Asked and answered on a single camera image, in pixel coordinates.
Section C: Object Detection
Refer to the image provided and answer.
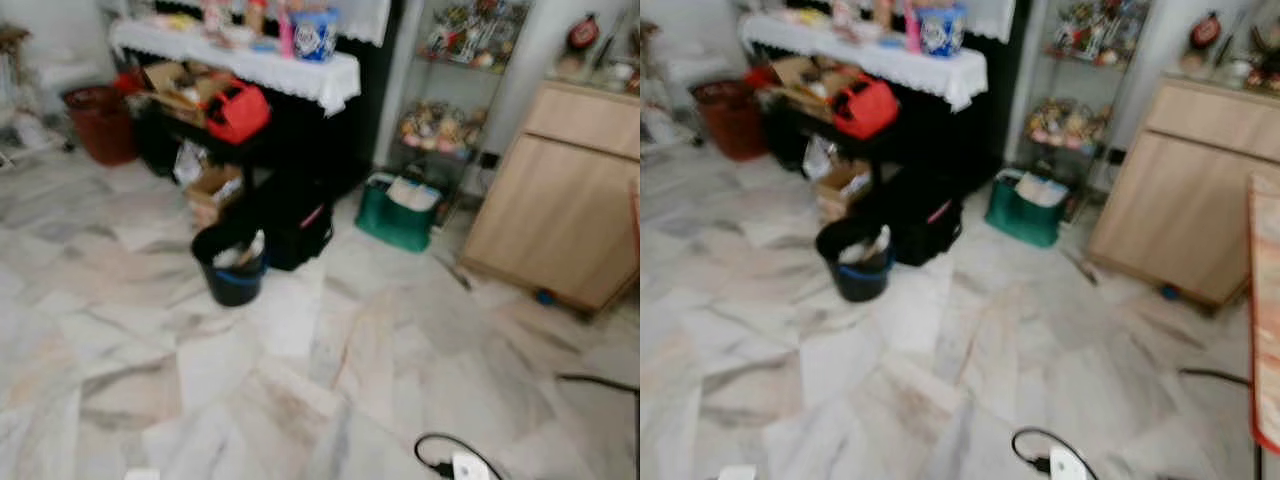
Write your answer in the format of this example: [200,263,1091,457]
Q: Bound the light wooden cabinet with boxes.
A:
[459,79,641,314]
[1087,74,1280,307]

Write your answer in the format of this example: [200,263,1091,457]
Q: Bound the black metal table legs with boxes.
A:
[1179,367,1263,480]
[554,372,641,397]

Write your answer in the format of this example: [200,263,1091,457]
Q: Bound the red-brown plastic bin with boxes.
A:
[691,80,770,162]
[62,85,140,167]

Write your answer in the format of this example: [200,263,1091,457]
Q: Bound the small cardboard box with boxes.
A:
[814,160,874,222]
[185,165,247,227]

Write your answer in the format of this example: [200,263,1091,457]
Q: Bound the red and black round ornament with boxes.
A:
[1189,11,1224,52]
[567,13,600,54]

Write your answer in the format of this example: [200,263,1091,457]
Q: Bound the black bucket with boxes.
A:
[815,217,894,304]
[191,221,268,308]

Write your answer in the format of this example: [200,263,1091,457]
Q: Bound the large open cardboard box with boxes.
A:
[142,62,232,127]
[769,56,852,117]

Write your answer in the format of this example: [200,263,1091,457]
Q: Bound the green bag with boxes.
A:
[984,169,1070,249]
[354,174,442,254]

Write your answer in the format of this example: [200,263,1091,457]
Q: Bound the black bag with red stripe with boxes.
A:
[884,169,964,267]
[254,174,337,272]

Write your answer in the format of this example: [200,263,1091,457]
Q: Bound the white lace curtain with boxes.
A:
[334,0,392,47]
[964,0,1017,44]

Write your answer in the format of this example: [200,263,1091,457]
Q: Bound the blue and white tin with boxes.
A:
[917,4,968,59]
[292,8,340,64]

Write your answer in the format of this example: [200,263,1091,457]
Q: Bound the wire shelf with figurines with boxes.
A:
[384,0,532,223]
[1009,0,1153,217]

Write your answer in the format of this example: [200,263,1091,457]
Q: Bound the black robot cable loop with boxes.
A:
[1011,427,1100,480]
[414,431,503,480]

